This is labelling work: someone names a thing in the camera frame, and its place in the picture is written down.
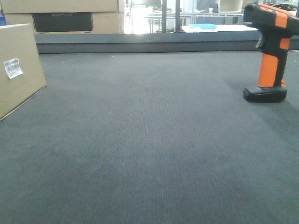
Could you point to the brown cardboard package box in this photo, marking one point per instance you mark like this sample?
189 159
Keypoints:
17 41

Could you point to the orange black barcode scanner gun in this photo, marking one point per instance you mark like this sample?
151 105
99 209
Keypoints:
277 27

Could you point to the large cardboard box with black print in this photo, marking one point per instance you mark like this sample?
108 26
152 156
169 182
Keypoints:
103 23

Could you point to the upper stacked cardboard box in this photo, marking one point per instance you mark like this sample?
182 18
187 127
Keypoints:
48 6

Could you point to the white background table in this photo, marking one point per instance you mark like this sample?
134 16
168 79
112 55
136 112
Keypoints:
218 28

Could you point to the blue plastic tray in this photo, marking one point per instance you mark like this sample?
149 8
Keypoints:
203 25

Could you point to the white barcode label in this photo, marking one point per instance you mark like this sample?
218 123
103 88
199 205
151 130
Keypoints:
12 68

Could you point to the blue plastic bin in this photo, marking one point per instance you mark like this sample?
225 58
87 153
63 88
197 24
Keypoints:
2 20

